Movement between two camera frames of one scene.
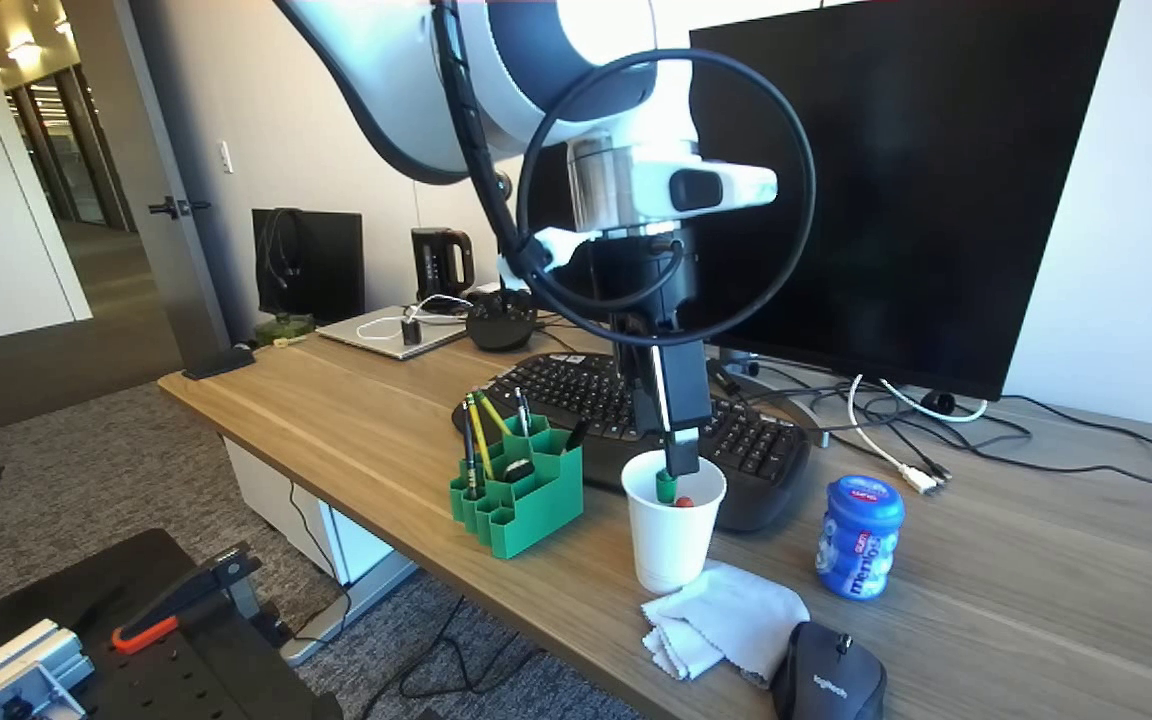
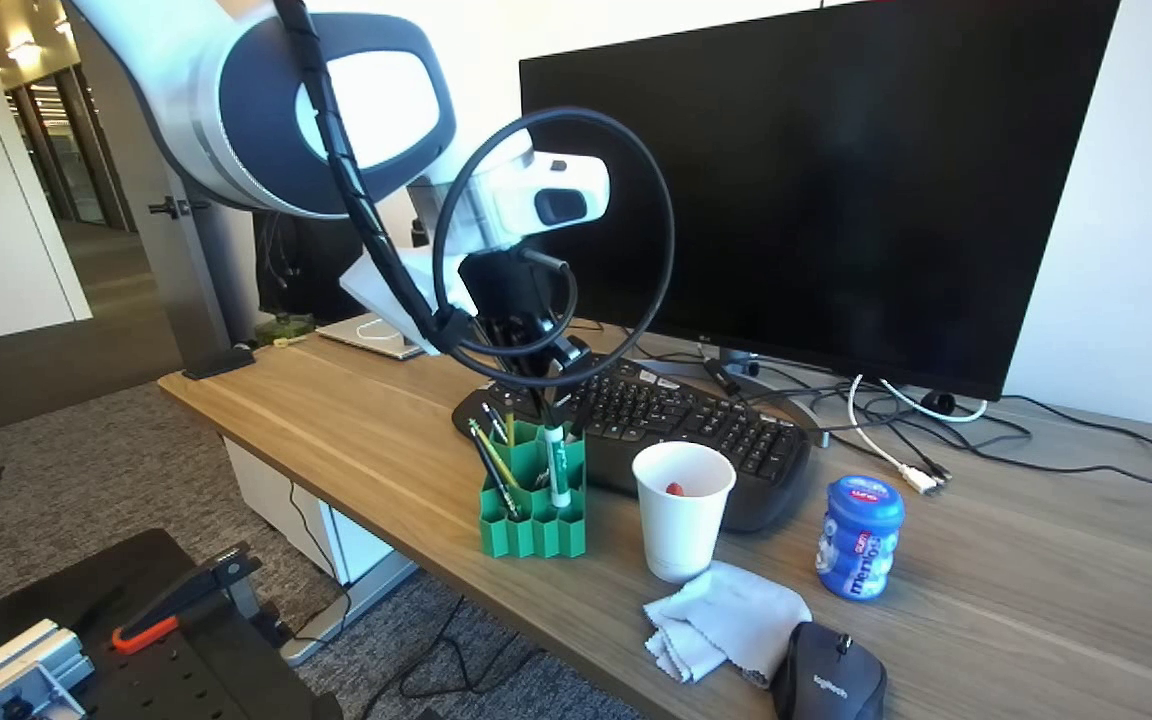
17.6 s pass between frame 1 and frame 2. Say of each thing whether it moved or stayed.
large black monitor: stayed
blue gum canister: stayed
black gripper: moved
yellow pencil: moved
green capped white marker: moved
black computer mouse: stayed
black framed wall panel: stayed
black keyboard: stayed
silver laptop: stayed
